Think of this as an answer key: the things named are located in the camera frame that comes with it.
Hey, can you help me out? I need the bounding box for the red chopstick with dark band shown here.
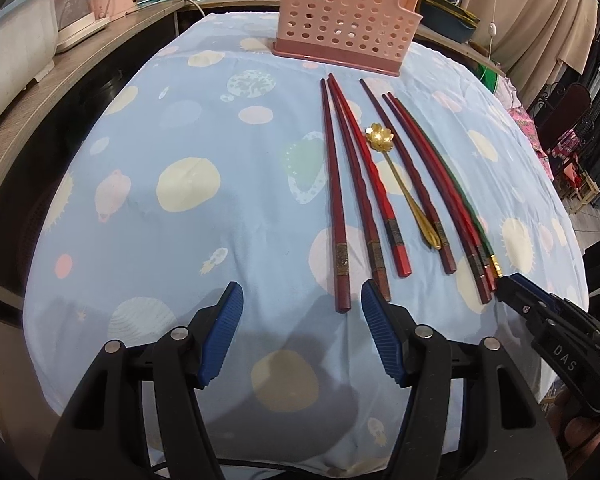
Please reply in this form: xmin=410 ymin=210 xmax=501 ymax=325
xmin=329 ymin=76 xmax=412 ymax=278

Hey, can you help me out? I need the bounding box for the dark red twisted chopstick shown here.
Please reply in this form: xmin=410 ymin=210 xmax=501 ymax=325
xmin=326 ymin=74 xmax=392 ymax=303

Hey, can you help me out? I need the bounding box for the white kettle cable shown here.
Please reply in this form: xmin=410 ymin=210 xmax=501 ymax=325
xmin=172 ymin=0 xmax=211 ymax=18

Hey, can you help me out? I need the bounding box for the beige curtain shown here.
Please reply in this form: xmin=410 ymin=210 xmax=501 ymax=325
xmin=460 ymin=0 xmax=600 ymax=111

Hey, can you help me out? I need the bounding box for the blue planet-print blanket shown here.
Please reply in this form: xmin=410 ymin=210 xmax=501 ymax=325
xmin=22 ymin=10 xmax=588 ymax=471

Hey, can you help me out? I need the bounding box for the green plastic bag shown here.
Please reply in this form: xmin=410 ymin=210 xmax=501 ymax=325
xmin=480 ymin=67 xmax=506 ymax=92

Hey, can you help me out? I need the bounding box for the white blender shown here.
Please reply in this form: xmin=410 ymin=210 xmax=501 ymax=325
xmin=54 ymin=0 xmax=113 ymax=53

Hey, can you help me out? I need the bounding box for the green chopstick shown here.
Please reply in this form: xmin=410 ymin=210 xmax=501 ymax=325
xmin=400 ymin=105 xmax=503 ymax=279

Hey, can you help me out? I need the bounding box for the person's right hand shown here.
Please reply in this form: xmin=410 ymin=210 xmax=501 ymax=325
xmin=555 ymin=394 xmax=600 ymax=462

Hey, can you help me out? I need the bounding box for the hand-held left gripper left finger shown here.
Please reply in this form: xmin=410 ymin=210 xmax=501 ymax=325
xmin=39 ymin=281 xmax=244 ymax=480

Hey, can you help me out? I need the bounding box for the white plastic storage bin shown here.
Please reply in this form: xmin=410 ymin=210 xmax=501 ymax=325
xmin=0 ymin=0 xmax=61 ymax=133

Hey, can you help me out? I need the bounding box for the gold flower spoon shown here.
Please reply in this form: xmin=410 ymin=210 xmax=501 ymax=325
xmin=364 ymin=122 xmax=443 ymax=251

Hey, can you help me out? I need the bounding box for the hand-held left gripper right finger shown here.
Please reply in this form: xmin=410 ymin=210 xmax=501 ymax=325
xmin=361 ymin=280 xmax=566 ymax=480

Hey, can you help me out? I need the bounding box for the wooden side shelf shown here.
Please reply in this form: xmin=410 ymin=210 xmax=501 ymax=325
xmin=0 ymin=0 xmax=187 ymax=241

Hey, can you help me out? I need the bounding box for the white cable with switch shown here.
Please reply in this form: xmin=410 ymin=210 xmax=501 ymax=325
xmin=475 ymin=22 xmax=498 ymax=78

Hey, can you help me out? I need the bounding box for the pink floral cloth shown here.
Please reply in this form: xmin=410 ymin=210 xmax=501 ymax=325
xmin=492 ymin=77 xmax=556 ymax=181

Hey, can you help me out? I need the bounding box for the yellow bowl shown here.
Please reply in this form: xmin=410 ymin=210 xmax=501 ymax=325
xmin=421 ymin=0 xmax=482 ymax=27

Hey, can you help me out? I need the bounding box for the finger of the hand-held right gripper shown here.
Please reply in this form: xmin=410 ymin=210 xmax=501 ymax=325
xmin=511 ymin=273 xmax=582 ymax=319
xmin=496 ymin=277 xmax=547 ymax=334

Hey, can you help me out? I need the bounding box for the blue bowl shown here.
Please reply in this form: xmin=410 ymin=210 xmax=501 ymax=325
xmin=420 ymin=2 xmax=475 ymax=45

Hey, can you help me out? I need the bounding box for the black chair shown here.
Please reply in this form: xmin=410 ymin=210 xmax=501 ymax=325
xmin=540 ymin=82 xmax=593 ymax=133

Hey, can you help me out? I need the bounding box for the pink perforated utensil holder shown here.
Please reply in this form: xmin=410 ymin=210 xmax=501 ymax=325
xmin=271 ymin=0 xmax=421 ymax=78

